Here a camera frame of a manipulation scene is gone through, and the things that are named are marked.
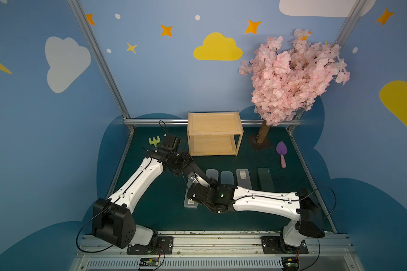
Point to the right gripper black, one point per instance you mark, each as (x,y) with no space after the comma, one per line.
(193,193)

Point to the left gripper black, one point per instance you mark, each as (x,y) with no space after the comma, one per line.
(193,169)

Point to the frosted pencil case with label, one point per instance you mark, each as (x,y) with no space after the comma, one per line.
(188,203)

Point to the clear rounded pencil case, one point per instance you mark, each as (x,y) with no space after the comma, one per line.
(213,173)

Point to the teal pencil case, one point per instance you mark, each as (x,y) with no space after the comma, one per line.
(227,178)

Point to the tall frosted grey pencil case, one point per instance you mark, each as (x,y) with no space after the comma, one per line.
(243,178)

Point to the dark green pencil case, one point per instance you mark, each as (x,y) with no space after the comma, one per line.
(265,180)

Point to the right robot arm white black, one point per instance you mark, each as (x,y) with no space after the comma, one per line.
(302,208)

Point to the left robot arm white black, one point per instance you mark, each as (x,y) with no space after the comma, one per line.
(112,218)

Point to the light wooden shelf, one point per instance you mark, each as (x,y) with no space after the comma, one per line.
(214,134)

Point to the purple toy trowel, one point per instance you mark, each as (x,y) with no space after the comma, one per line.
(282,151)

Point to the pink cherry blossom tree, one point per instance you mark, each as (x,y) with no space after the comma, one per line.
(285,81)

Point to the green toy rake wooden handle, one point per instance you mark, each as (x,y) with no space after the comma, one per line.
(154,141)

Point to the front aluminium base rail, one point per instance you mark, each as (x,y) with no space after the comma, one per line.
(220,251)

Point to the aluminium frame rail back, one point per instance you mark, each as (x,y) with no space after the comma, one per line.
(184,122)

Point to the left aluminium frame post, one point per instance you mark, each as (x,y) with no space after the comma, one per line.
(80,16)

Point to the aluminium frame post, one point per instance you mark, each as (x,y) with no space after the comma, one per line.
(335,63)
(80,16)

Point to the right aluminium frame post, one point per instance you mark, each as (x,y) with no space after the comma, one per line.
(335,63)

